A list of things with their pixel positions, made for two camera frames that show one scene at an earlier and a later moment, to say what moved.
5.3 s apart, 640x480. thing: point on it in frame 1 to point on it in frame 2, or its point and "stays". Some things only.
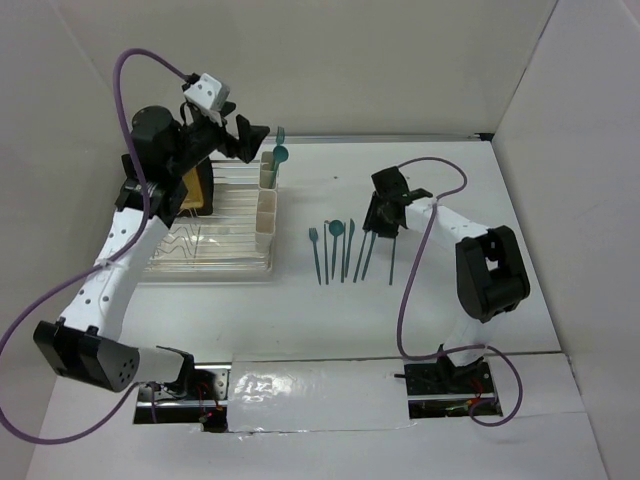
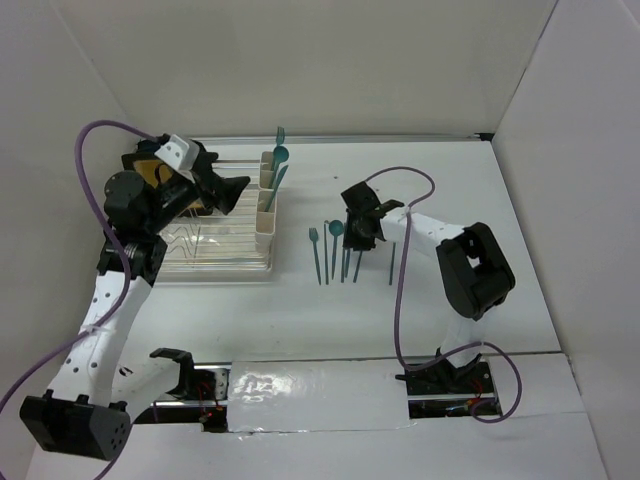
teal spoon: (280, 154) stays
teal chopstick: (392, 261) stays
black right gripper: (371, 222) to (350, 241)
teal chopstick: (325, 249) stays
